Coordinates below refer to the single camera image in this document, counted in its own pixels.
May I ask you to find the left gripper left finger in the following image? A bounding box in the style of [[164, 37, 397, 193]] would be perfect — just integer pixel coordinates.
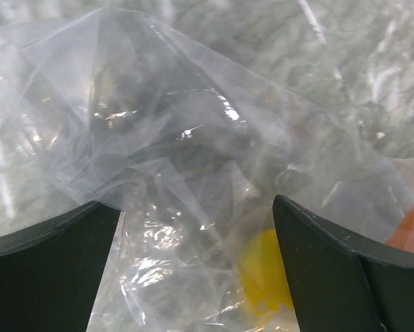
[[0, 202, 120, 331]]

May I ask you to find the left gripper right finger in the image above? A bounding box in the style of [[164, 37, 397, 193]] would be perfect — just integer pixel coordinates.
[[272, 196, 414, 332]]

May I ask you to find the fake yellow lemon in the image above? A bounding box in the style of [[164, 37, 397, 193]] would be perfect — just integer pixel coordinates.
[[238, 229, 294, 317]]

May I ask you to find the clear zip top bag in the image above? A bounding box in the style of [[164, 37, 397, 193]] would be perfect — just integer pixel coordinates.
[[0, 1, 414, 331]]

